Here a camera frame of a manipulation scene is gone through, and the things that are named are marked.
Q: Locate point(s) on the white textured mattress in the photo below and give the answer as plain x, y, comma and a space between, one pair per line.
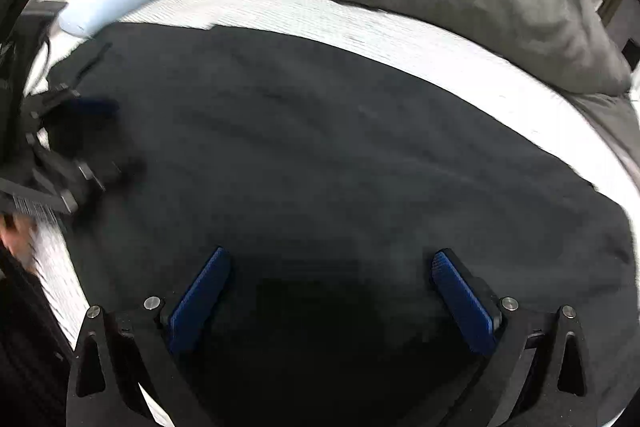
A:
400, 42

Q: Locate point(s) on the black pants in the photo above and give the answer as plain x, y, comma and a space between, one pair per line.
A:
325, 157

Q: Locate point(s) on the person's dark clothing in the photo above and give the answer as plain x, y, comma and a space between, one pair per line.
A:
30, 347

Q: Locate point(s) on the person's left hand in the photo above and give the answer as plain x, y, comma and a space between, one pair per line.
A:
17, 242

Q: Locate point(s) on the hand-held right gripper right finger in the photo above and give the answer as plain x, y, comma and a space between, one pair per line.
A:
465, 302

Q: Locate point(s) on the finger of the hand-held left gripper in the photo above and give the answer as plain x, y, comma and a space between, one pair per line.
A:
100, 177
90, 107

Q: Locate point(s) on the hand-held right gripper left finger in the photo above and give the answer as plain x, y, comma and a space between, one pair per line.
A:
200, 297

